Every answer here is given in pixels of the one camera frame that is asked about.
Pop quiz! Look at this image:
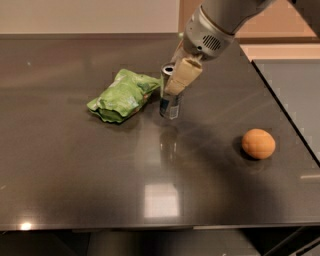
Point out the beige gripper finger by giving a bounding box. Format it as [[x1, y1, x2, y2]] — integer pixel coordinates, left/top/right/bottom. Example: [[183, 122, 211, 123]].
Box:
[[171, 41, 186, 66], [164, 57, 203, 95]]

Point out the silver blue redbull can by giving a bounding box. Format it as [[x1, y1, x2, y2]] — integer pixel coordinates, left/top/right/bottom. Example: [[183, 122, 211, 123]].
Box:
[[160, 63, 182, 120]]

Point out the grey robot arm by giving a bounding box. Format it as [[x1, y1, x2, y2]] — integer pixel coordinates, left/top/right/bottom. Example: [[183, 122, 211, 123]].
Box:
[[164, 0, 276, 95]]

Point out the green rice chip bag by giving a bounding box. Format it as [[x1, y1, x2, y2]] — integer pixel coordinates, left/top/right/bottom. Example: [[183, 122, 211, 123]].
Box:
[[87, 69, 161, 123]]

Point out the orange fruit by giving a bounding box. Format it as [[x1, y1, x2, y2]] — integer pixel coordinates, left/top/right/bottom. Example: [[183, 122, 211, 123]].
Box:
[[241, 129, 276, 160]]

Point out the grey side table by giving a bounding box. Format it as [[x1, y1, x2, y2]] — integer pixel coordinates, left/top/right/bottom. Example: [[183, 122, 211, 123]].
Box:
[[252, 59, 320, 163]]

